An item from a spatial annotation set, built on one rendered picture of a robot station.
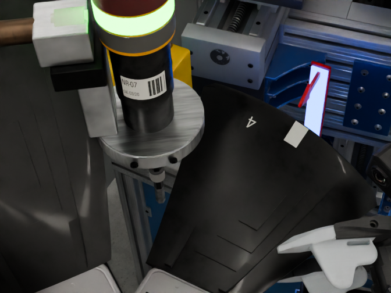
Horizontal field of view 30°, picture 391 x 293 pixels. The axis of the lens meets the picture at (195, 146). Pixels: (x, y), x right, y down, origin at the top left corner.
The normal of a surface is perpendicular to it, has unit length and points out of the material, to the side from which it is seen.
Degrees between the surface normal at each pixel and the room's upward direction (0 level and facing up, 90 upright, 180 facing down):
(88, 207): 46
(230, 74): 90
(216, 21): 0
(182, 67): 90
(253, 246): 10
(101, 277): 54
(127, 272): 0
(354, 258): 14
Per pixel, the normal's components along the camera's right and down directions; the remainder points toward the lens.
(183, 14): 0.88, 0.35
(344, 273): 0.19, -0.55
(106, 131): 0.11, 0.78
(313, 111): -0.47, 0.70
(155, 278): -0.04, -0.62
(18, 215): 0.03, 0.22
